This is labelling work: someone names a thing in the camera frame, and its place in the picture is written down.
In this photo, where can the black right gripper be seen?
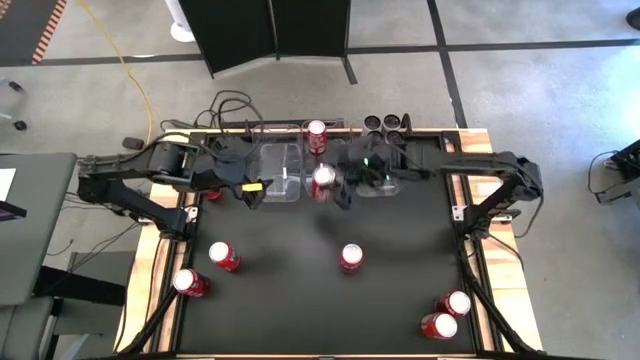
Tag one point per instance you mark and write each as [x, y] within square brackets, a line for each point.
[372, 172]

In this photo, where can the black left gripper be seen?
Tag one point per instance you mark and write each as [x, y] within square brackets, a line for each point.
[232, 167]

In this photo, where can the red Coca-Cola can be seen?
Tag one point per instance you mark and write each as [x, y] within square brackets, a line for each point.
[440, 326]
[456, 303]
[324, 177]
[316, 142]

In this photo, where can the red Fanta strawberry can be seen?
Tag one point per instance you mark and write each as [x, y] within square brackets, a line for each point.
[190, 283]
[351, 257]
[225, 256]
[215, 195]

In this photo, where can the white tall slim can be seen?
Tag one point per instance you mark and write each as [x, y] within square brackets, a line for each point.
[373, 123]
[375, 137]
[395, 137]
[392, 122]

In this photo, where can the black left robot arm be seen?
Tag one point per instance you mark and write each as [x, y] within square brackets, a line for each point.
[125, 200]

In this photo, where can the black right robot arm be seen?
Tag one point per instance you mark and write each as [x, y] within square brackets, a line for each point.
[480, 162]

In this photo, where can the yellow tape strip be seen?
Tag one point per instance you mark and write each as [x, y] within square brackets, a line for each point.
[252, 187]

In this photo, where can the clear plastic bin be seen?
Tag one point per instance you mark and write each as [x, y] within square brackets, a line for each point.
[335, 147]
[280, 150]
[385, 191]

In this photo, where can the black power adapter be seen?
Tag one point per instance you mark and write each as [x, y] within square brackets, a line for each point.
[133, 143]

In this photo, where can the grey desk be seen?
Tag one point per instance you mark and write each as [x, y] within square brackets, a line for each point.
[35, 250]

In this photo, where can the grey office chair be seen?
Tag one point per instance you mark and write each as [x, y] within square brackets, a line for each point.
[20, 125]

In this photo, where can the white paper sheet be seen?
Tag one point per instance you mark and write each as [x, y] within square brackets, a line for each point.
[6, 182]

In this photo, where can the black equipment box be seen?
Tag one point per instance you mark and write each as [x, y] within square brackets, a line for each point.
[625, 170]

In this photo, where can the black orange striped floor mat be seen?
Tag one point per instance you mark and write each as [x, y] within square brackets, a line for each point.
[25, 25]

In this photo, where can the black aluminium frame strut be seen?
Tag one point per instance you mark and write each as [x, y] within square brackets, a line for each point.
[495, 310]
[155, 320]

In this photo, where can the white pedestal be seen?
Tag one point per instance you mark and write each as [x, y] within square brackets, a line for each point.
[181, 30]

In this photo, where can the wooden table frame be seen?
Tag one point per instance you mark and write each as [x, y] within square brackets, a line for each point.
[505, 280]

